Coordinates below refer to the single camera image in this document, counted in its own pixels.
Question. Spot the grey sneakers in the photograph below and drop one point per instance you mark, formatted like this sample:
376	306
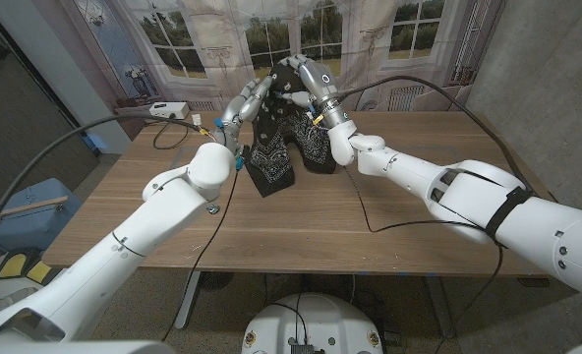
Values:
1	300

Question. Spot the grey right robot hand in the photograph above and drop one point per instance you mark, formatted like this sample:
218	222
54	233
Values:
323	83

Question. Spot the white power box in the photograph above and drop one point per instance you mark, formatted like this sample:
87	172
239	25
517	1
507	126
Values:
168	110

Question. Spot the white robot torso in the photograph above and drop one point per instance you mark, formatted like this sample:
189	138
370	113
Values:
320	324

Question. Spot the printed window backdrop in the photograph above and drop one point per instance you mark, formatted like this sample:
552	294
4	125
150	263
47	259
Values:
197	44

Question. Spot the small silver metal clamp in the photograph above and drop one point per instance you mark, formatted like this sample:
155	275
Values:
213	209

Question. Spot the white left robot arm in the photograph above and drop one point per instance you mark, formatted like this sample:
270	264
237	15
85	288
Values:
163	211

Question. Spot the grey metal table leg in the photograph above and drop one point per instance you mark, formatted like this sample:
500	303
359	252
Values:
187	300
441	307

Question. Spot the black paisley bandana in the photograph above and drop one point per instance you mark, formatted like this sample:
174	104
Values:
276	147

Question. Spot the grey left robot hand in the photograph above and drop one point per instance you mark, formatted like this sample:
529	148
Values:
242	108

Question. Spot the black round floor object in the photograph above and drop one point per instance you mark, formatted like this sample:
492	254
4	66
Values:
215	280

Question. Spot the yellow and black floor item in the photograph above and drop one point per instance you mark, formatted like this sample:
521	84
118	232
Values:
13	265

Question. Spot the blue storage container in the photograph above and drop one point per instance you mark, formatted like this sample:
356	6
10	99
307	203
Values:
35	231

